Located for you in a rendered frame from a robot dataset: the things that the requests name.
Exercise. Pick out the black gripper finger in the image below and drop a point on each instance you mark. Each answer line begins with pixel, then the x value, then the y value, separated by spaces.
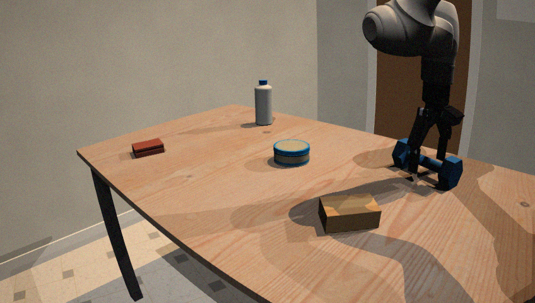
pixel 445 131
pixel 417 136

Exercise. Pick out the reddish-brown rectangular block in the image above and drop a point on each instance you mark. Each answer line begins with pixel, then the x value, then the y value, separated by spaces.
pixel 147 148

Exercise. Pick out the small brown rectangular block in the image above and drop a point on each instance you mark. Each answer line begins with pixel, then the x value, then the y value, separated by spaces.
pixel 348 213

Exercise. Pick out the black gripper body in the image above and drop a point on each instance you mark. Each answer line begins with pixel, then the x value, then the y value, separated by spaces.
pixel 434 96

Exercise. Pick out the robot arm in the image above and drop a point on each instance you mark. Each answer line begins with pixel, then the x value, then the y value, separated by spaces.
pixel 405 28

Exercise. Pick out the grey bottle with blue cap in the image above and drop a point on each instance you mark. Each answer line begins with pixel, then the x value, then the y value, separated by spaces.
pixel 263 103

